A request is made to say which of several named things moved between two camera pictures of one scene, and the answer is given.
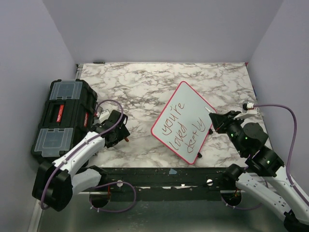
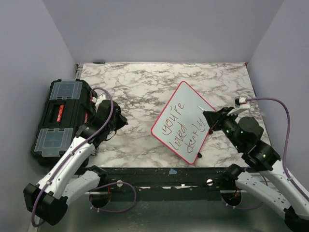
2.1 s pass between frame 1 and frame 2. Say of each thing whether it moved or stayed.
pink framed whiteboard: stayed
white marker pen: moved
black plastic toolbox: stayed
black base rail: stayed
